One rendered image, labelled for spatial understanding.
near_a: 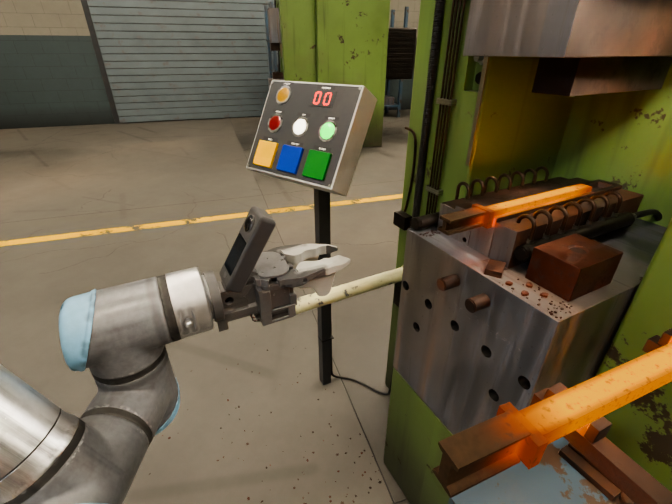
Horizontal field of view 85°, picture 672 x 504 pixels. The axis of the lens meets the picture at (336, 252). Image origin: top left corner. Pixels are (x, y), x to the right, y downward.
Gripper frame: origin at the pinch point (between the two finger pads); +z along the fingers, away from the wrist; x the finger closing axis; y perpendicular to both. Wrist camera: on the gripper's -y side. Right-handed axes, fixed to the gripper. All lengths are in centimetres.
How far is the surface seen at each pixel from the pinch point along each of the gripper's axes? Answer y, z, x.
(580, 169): 0, 81, -11
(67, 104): 62, -131, -840
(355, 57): -19, 254, -431
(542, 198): -0.9, 48.2, 0.9
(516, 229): 0.7, 33.8, 6.6
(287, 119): -10, 16, -61
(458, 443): 1.8, -4.9, 32.4
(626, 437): 38, 47, 32
